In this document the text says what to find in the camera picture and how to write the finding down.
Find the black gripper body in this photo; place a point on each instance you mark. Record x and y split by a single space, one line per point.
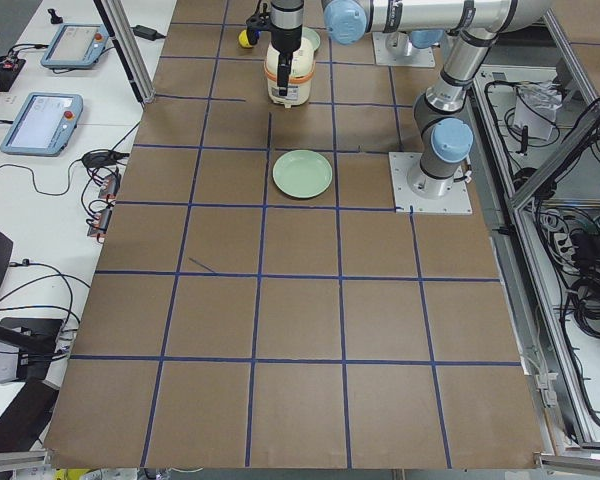
284 38

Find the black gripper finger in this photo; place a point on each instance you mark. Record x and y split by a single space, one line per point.
283 74

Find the green plate near arm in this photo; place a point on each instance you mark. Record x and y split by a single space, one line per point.
312 36
302 174

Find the yellow lemon toy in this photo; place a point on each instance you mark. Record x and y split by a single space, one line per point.
245 41

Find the black power adapter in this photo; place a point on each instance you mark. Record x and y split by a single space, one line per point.
147 33

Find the blue teach pendant far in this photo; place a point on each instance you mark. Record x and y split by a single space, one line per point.
75 46

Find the blue teach pendant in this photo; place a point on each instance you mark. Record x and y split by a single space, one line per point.
44 125
75 46

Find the blue teach pendant near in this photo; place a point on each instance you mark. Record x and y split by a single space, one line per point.
44 125

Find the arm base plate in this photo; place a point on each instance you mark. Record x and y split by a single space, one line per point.
424 59
415 192

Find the aluminium frame post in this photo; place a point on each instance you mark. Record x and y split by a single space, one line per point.
116 23

